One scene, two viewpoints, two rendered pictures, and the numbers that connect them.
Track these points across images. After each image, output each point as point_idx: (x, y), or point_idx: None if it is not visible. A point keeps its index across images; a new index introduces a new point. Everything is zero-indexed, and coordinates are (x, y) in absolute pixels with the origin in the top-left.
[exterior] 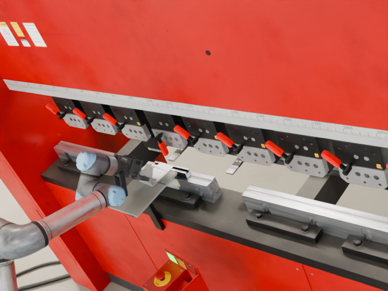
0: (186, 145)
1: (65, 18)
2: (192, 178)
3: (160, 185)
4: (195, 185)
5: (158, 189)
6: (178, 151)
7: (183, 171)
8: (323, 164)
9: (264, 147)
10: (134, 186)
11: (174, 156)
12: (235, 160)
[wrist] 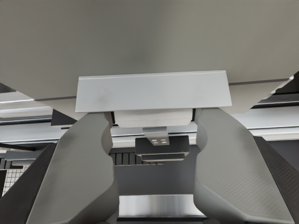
0: (151, 142)
1: None
2: (40, 106)
3: (45, 92)
4: (10, 92)
5: (7, 77)
6: (156, 138)
7: (64, 126)
8: None
9: None
10: (263, 29)
11: (154, 135)
12: (3, 147)
